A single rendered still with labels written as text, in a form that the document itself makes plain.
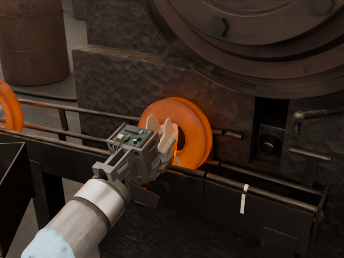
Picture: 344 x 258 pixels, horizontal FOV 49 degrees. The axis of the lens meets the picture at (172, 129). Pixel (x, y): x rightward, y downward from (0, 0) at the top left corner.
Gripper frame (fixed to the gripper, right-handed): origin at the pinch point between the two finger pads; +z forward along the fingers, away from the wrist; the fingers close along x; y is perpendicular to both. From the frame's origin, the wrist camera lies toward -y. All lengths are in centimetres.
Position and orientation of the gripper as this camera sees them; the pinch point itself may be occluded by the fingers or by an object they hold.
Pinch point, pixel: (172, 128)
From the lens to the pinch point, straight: 73.7
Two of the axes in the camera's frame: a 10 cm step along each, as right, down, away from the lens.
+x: -8.6, -2.2, 4.7
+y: -1.4, -7.7, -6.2
